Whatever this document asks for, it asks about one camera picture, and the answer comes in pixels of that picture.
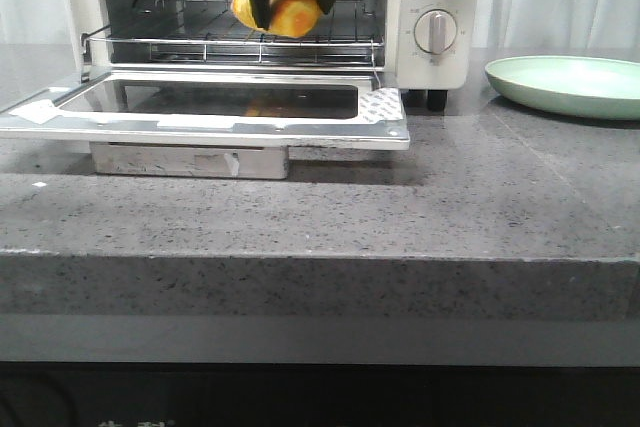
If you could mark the yellow orange striped croissant bread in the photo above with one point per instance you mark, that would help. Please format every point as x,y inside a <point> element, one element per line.
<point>289,18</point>

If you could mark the glass oven door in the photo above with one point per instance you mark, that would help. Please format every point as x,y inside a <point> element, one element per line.
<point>216,108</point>

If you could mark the white toaster oven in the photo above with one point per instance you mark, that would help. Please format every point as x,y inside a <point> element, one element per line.
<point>425,77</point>

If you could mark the beige lower oven knob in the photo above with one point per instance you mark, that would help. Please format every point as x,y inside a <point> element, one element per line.
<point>435,31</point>

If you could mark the light green round plate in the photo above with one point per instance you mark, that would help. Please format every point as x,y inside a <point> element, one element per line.
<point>584,87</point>

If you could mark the metal wire oven rack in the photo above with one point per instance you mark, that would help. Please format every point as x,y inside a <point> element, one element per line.
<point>207,32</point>

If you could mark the white oven door handle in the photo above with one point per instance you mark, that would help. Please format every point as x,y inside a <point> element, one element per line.
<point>190,161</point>

